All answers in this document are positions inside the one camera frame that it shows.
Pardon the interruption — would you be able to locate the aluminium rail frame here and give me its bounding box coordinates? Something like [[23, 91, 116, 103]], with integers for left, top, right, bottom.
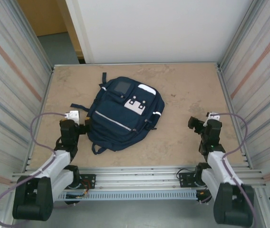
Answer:
[[8, 166, 268, 190]]

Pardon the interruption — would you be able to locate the aluminium table side rail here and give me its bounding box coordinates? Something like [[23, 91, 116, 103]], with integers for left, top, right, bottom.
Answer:
[[217, 63, 253, 170], [25, 65, 55, 172]]

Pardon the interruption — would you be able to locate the white door frame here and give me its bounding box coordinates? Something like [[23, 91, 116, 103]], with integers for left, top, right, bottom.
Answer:
[[65, 0, 95, 64]]

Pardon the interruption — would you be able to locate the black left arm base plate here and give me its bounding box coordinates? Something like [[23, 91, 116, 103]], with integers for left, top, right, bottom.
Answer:
[[65, 174, 97, 190]]

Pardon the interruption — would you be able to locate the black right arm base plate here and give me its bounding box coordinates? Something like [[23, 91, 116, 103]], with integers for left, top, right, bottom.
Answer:
[[179, 171, 208, 188]]

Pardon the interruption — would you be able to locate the aluminium frame post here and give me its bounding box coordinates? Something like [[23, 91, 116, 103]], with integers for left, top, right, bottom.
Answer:
[[220, 0, 269, 69], [16, 0, 55, 72]]

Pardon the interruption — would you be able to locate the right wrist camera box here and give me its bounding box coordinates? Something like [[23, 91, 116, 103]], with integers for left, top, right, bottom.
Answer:
[[203, 111, 222, 127]]

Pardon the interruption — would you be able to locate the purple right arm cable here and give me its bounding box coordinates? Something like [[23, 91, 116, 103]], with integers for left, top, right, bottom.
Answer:
[[212, 113, 258, 228]]

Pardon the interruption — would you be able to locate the navy blue backpack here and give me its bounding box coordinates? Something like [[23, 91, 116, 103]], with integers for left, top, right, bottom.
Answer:
[[70, 72, 165, 155]]

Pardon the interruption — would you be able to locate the grey slotted cable duct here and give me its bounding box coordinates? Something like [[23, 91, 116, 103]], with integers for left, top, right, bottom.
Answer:
[[54, 191, 199, 200]]

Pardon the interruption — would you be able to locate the brown wooden door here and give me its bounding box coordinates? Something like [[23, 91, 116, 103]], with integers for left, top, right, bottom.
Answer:
[[17, 0, 85, 57]]

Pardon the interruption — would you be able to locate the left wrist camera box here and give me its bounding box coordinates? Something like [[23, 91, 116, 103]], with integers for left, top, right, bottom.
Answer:
[[65, 110, 80, 125]]

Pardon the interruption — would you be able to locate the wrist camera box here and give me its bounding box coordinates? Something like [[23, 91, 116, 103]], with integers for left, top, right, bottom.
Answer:
[[203, 111, 222, 127], [65, 110, 80, 125]]

